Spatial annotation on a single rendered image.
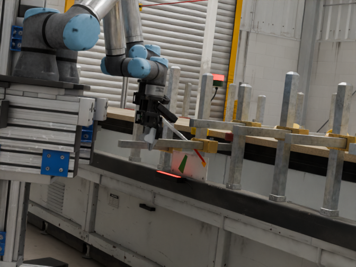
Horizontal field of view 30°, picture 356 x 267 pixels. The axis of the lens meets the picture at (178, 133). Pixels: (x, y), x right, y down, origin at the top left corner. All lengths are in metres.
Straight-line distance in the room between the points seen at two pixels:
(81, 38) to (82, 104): 0.22
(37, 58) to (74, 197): 2.21
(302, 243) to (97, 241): 1.86
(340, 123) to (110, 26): 0.93
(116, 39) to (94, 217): 1.75
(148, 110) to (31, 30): 0.60
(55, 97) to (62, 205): 2.33
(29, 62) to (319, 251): 1.14
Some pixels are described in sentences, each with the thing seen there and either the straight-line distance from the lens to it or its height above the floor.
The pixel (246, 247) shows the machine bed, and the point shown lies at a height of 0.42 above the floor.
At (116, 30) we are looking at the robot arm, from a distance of 2.54.
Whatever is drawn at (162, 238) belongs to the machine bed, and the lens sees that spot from 3.45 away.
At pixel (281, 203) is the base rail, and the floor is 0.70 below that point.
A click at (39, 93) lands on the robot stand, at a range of 2.21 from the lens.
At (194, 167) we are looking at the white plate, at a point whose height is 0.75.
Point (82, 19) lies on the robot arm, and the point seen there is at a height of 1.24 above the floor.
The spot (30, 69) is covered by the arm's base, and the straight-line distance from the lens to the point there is 2.21.
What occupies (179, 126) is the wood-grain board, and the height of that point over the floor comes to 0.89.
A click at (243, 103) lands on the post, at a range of 2.58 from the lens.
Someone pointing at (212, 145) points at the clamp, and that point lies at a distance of 2.73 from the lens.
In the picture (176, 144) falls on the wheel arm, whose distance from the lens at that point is 2.67.
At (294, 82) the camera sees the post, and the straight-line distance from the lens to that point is 2.40.
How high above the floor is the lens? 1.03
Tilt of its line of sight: 3 degrees down
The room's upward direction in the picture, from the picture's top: 7 degrees clockwise
